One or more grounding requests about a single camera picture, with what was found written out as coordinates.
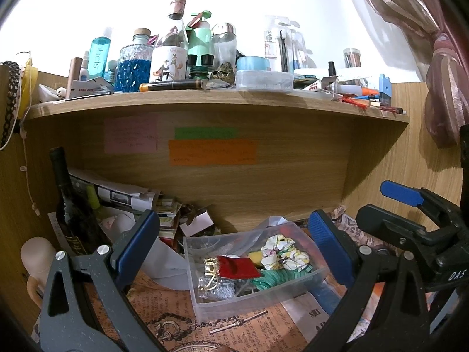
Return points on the clear plastic bag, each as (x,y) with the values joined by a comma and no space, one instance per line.
(273,223)

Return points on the small white spray bottle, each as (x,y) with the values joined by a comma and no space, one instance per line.
(85,66)

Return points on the pink sticky note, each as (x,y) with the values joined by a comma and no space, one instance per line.
(130,134)

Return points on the teal mouthwash bottle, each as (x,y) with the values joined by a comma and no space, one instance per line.
(99,53)

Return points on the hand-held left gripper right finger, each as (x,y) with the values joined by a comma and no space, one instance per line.
(329,249)

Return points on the clear jar of brown sticks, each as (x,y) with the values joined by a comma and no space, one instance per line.
(351,58)

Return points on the clear plastic box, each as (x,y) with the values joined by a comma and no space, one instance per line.
(205,310)

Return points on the clear lidded plastic container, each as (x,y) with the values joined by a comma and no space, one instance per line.
(263,81)

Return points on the green scrunchie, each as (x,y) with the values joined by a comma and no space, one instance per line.
(271,281)

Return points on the small bottle black cap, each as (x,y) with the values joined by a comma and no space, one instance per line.
(331,69)

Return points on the dark marker with orange end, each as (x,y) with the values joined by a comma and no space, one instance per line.
(172,86)

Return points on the yellow green highlighter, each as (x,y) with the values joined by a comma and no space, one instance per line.
(92,198)

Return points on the glass bottle with blue beads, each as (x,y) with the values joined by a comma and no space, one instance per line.
(133,66)

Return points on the white earbud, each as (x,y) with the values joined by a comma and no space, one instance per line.
(60,91)

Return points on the dark wine bottle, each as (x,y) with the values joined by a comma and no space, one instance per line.
(65,190)

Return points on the pink curtain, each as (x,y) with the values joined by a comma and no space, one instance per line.
(439,80)

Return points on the white tube orange cap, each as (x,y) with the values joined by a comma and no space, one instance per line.
(370,91)

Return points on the black lace headband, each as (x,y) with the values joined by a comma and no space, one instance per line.
(10,102)

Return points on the beige wooden mannequin figure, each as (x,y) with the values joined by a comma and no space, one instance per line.
(34,256)

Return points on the blue pencil sharpener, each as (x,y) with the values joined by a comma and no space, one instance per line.
(384,88)

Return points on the stack of small booklets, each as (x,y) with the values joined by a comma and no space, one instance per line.
(168,220)

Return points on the mint green pump bottle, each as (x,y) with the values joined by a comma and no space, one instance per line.
(200,40)

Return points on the clear brush blister pack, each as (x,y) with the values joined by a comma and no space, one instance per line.
(282,44)

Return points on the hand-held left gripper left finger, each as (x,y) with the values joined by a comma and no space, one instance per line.
(135,249)

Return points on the newsprint paper mat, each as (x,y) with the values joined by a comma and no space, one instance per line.
(249,337)

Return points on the green sticky note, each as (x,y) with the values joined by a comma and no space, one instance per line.
(205,133)

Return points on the clear bottle silver cap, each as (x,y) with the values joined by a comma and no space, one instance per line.
(224,48)

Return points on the wooden shelf unit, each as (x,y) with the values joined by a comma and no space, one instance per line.
(293,176)

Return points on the orange sticky note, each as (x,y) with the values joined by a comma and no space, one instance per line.
(211,153)

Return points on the yellow ribbon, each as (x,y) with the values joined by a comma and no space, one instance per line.
(30,84)

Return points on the gold ribbon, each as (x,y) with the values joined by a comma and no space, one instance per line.
(210,267)

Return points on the white mug with fox print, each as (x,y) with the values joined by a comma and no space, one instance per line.
(170,65)

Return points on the red cloth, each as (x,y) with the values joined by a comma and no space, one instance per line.
(236,267)

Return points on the silver foil packet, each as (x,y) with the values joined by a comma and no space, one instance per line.
(216,288)

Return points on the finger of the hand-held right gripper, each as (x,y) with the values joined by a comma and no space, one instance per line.
(401,192)
(384,223)

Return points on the small white card box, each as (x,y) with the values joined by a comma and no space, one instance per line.
(199,224)

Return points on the floral scrunchie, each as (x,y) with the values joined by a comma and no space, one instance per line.
(282,253)

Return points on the small dark green binoculars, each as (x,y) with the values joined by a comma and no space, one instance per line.
(199,68)

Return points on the clear glass bottle patterned cap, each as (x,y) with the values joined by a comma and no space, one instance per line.
(177,9)

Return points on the red pencils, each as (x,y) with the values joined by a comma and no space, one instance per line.
(353,100)

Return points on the rose gold tube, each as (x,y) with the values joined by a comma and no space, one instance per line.
(75,71)

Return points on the light blue tape roll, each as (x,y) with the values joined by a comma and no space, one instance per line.
(252,63)

